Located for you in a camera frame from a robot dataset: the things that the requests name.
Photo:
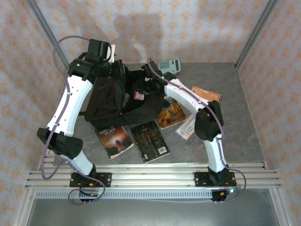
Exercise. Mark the small pink packet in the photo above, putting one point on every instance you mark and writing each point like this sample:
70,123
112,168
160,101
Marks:
139,95

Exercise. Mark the grey-blue calculator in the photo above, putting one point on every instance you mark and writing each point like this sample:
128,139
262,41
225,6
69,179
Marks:
169,66

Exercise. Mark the desert cover book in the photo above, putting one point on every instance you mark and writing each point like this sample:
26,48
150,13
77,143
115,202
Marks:
170,115

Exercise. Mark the black backpack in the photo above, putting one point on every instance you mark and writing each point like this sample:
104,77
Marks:
105,106

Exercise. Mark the black book with barcode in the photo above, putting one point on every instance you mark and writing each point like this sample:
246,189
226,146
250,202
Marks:
150,141

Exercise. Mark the clear pouch with blue card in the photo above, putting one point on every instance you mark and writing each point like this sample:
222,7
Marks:
185,129

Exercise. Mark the orange book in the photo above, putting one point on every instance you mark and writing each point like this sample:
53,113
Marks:
207,94

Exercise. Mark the Three Days to See book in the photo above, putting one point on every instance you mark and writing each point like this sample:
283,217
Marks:
115,143

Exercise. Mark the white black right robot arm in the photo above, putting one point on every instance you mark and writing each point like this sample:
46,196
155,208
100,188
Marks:
183,94

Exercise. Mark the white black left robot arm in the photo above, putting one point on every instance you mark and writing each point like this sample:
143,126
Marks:
70,99

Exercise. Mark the green circuit board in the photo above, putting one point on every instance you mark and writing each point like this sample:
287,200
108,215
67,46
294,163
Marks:
90,193
231,190

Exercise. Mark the grey metal lower panel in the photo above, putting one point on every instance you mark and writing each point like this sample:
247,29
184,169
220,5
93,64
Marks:
152,214

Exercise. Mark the aluminium frame post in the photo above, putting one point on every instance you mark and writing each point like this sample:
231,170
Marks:
256,31
47,30

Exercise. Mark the aluminium table edge rail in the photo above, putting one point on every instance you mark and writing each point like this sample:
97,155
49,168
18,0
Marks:
152,166

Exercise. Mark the aluminium front rail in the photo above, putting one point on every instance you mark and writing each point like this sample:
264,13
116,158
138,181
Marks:
152,179

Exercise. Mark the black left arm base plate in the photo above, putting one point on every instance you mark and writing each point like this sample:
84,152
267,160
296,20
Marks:
107,176

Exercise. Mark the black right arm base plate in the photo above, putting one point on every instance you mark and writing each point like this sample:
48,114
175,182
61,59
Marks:
200,179

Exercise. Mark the aluminium table side rail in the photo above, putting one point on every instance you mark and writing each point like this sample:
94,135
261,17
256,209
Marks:
48,162

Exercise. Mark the aluminium frame leg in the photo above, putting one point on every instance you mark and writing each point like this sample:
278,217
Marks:
281,207
23,209

